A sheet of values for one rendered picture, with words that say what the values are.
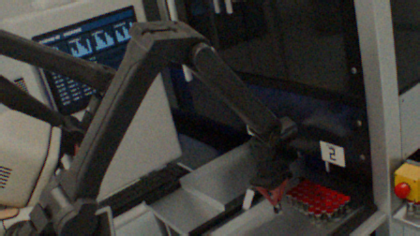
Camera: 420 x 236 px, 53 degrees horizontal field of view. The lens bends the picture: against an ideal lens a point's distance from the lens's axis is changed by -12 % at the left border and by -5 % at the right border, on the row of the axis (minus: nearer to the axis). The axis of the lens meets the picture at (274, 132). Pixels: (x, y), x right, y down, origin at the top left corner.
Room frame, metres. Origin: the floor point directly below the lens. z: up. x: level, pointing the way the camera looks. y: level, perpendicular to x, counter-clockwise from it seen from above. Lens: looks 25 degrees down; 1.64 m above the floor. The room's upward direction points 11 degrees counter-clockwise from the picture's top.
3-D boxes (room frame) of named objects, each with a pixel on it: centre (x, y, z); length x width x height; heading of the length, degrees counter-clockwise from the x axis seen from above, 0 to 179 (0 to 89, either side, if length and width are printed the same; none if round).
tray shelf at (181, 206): (1.14, 0.08, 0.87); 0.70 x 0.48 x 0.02; 38
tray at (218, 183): (1.31, 0.13, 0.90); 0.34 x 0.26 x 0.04; 128
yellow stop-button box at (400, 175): (0.92, -0.32, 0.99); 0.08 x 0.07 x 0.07; 128
